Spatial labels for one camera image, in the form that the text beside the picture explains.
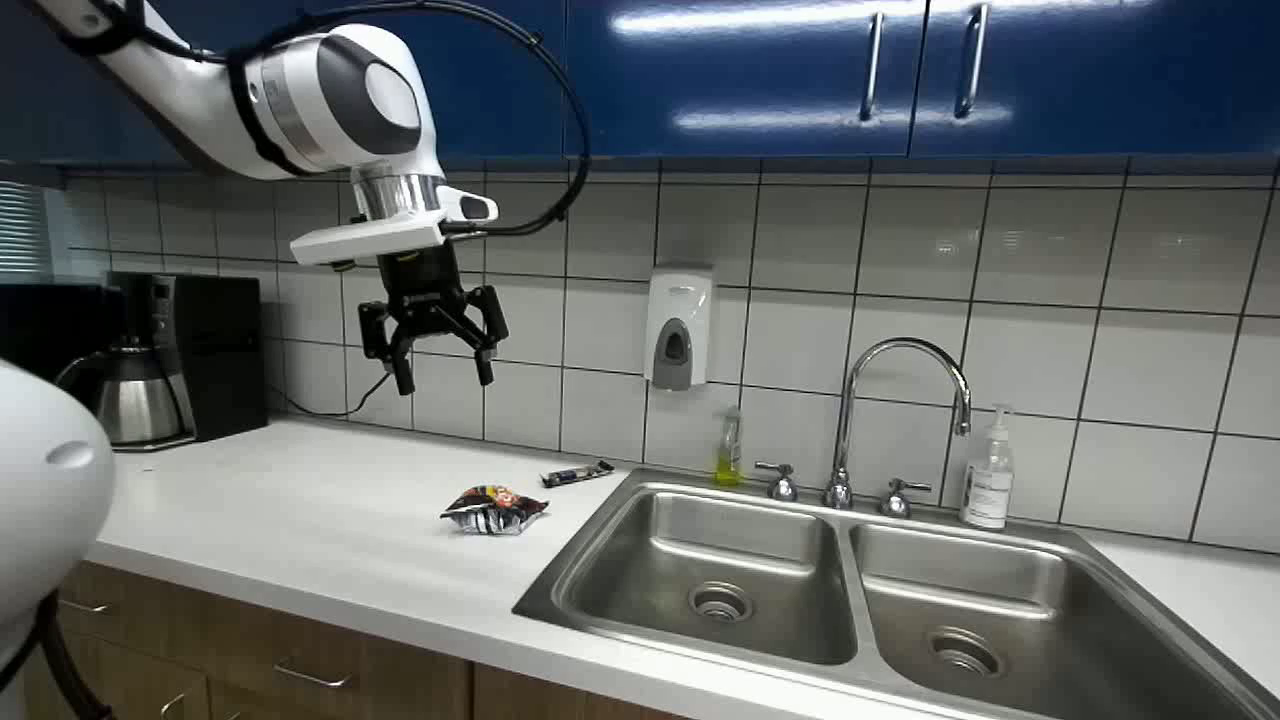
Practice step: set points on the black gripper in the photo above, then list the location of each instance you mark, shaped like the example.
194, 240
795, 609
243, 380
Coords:
420, 283

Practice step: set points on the black foil sachet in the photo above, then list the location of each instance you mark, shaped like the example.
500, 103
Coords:
493, 509

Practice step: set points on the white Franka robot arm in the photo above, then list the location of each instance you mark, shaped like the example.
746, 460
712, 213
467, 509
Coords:
307, 107

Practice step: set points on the stainless steel double sink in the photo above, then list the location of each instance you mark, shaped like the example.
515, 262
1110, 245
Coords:
824, 602

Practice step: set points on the black marker pen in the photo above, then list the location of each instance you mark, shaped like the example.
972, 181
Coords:
577, 473

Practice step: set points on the black coffee maker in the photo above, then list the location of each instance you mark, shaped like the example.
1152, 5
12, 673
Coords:
221, 347

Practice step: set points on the blue upper cabinet door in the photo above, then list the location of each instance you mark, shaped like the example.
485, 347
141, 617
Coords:
1135, 83
746, 83
54, 107
515, 94

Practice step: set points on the steel coffee carafe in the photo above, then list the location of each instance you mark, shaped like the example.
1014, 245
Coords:
141, 403

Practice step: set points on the green dish soap bottle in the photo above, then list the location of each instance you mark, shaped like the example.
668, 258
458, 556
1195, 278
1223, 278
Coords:
727, 460

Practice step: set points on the wooden lower cabinet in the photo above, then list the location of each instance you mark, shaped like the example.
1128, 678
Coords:
334, 663

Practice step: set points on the chrome gooseneck faucet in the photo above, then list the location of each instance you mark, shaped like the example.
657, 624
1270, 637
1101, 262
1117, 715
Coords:
842, 440

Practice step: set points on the clear plastic bottle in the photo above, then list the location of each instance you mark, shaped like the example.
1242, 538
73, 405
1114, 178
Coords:
990, 487

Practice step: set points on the white wall soap dispenser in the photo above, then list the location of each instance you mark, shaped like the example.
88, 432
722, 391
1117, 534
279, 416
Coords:
678, 327

